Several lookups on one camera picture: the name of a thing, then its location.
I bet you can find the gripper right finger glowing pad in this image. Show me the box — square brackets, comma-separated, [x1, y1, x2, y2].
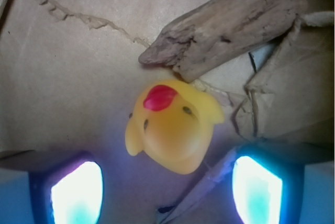
[232, 142, 334, 223]

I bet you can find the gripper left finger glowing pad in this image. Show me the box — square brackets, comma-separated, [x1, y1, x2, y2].
[1, 151, 103, 223]

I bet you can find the yellow rubber duck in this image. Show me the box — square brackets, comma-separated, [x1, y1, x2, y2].
[125, 80, 225, 174]

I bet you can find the brown paper bag tray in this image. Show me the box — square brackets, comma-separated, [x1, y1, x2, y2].
[0, 0, 335, 224]

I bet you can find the piece of driftwood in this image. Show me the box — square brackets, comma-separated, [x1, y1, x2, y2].
[138, 0, 308, 82]

